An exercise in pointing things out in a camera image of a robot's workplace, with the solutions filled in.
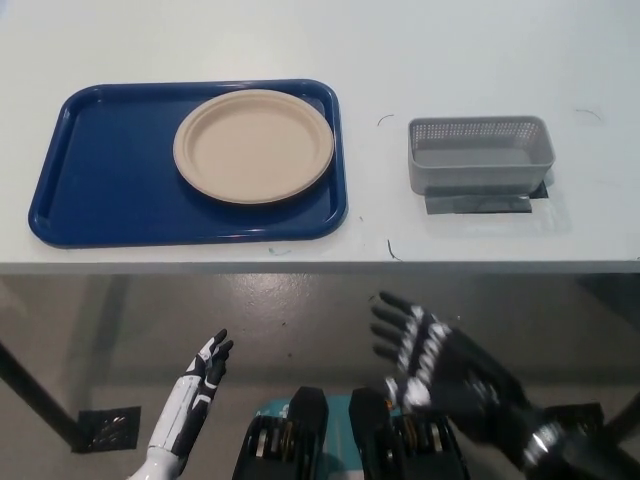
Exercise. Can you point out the beige paper plate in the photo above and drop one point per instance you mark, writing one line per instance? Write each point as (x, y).
(255, 147)

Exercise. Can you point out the blue plastic serving tray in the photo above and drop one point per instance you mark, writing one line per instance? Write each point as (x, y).
(110, 165)

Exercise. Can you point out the black table leg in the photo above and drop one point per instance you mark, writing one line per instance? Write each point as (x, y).
(625, 417)
(40, 390)

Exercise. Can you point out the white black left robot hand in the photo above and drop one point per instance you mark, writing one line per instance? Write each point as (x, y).
(192, 400)

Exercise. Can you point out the grey perforated plastic basket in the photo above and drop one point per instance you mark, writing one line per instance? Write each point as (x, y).
(480, 172)

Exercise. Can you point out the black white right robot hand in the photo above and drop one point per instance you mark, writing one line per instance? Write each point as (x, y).
(460, 380)

